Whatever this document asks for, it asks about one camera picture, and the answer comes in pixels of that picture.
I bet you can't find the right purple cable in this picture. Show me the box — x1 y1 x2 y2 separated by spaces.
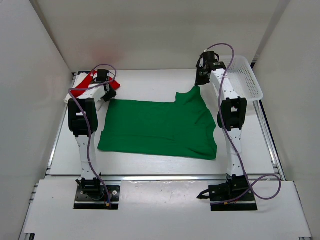
203 43 282 206

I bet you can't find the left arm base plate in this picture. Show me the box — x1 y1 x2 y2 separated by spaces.
73 180 121 210

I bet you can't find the aluminium table rail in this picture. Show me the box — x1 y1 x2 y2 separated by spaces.
102 175 227 181

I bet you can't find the green t shirt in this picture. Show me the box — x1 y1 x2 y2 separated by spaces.
97 86 218 160

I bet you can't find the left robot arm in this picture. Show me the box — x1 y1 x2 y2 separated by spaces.
66 69 117 205

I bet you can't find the white plastic basket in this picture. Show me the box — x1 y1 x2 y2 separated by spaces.
223 55 264 102

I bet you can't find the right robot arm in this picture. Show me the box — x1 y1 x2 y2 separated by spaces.
195 51 248 200

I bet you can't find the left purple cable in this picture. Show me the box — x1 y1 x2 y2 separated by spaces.
67 64 118 208

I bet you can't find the purple cable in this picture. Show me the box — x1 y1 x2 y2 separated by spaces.
203 43 282 206
67 64 118 208

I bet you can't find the red t shirt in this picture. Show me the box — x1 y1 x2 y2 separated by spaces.
71 71 121 98

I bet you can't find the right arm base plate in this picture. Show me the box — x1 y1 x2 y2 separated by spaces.
196 182 258 212

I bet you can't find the white t shirt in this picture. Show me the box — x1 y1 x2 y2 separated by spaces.
63 71 103 111

